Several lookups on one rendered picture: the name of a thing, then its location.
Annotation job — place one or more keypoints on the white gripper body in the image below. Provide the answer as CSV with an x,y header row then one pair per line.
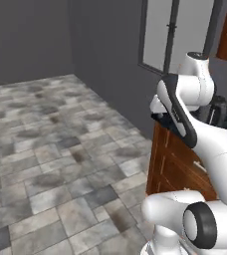
x,y
158,105

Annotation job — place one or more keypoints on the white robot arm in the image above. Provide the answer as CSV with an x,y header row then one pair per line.
x,y
215,146

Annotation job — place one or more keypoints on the black countertop appliance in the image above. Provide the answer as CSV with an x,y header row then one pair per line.
x,y
222,109

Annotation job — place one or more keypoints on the dark framed window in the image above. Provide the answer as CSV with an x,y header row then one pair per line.
x,y
170,33

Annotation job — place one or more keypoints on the brown wooden base cabinet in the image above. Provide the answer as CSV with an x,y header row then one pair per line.
x,y
172,166

